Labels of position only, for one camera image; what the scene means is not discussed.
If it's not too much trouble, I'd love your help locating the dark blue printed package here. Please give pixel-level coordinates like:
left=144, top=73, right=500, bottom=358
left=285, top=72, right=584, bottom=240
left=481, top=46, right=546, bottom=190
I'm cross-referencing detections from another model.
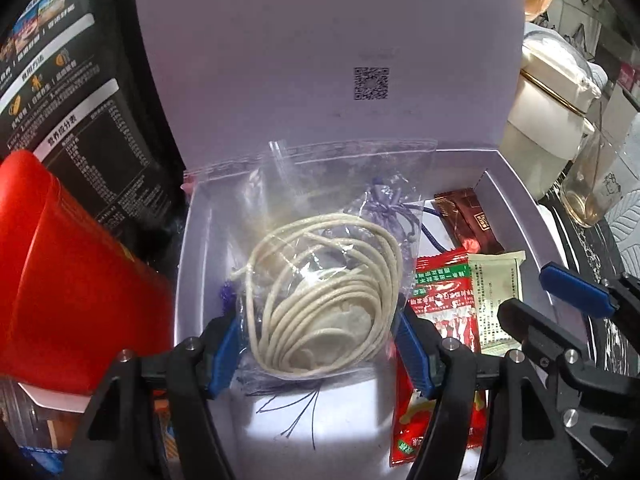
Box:
left=20, top=444, right=72, bottom=480

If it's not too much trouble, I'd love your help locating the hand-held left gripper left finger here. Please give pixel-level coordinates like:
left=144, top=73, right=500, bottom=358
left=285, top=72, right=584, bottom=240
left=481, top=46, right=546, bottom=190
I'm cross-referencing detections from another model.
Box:
left=65, top=310, right=242, bottom=480

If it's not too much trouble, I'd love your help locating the thin stirring stick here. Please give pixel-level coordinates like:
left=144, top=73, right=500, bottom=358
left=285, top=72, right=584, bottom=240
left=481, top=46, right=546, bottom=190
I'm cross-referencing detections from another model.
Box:
left=592, top=97, right=604, bottom=176

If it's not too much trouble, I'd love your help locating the black printed snack bag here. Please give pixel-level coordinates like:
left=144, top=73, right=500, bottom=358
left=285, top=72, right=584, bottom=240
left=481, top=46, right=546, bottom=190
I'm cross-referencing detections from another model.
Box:
left=0, top=0, right=188, bottom=281

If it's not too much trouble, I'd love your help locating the white jar with clear dome lid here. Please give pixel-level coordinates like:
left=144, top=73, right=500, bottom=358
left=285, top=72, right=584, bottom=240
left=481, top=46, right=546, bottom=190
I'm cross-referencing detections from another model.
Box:
left=500, top=22, right=608, bottom=201

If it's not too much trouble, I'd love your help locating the red box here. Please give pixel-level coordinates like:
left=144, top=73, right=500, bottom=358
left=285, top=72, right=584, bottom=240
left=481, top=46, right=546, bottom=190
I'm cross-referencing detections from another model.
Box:
left=0, top=150, right=176, bottom=398

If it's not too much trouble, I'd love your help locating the cream printed packet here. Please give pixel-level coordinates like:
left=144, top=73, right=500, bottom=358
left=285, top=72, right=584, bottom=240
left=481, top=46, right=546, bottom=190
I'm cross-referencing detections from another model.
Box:
left=467, top=251, right=526, bottom=356

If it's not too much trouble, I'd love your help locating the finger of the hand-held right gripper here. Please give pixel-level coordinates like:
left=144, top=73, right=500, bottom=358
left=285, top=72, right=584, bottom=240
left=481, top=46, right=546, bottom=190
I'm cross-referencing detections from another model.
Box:
left=497, top=297, right=640, bottom=471
left=539, top=262, right=640, bottom=319

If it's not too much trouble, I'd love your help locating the cream cord coil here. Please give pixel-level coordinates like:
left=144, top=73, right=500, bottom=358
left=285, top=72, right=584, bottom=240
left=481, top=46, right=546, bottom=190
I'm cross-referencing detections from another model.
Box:
left=231, top=214, right=403, bottom=377

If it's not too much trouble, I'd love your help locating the white cardboard box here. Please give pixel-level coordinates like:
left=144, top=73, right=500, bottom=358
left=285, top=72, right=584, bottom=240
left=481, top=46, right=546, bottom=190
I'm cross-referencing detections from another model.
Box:
left=131, top=0, right=571, bottom=480

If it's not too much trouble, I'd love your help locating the red sauce packet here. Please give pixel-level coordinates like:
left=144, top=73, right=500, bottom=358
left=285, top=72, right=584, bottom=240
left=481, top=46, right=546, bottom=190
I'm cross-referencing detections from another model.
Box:
left=389, top=355, right=488, bottom=468
left=414, top=247, right=483, bottom=353

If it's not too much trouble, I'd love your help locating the clear plastic zip bag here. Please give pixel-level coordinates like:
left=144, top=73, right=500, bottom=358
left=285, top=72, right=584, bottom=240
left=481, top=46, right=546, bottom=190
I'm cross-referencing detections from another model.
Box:
left=182, top=139, right=438, bottom=396

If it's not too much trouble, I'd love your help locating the clear glass cup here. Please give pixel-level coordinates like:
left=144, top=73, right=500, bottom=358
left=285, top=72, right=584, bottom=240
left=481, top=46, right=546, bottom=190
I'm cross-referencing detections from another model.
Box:
left=560, top=127, right=626, bottom=228

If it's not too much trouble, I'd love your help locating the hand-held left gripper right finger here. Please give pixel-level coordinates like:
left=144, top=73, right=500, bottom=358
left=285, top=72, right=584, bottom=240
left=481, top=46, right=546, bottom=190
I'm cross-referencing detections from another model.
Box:
left=395, top=305, right=576, bottom=480

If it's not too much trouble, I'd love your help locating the pink printed box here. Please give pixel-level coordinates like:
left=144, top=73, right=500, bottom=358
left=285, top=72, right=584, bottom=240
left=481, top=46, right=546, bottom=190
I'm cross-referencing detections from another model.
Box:
left=616, top=57, right=640, bottom=106

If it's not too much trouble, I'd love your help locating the grey leaf-print quilted cover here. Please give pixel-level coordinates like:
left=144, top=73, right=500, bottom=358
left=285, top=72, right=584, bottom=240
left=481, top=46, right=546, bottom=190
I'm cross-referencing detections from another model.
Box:
left=600, top=195, right=640, bottom=273

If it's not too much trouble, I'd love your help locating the dark red candy packet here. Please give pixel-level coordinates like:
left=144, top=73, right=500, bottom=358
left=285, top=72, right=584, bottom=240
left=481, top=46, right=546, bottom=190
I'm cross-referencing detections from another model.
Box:
left=432, top=187, right=505, bottom=253

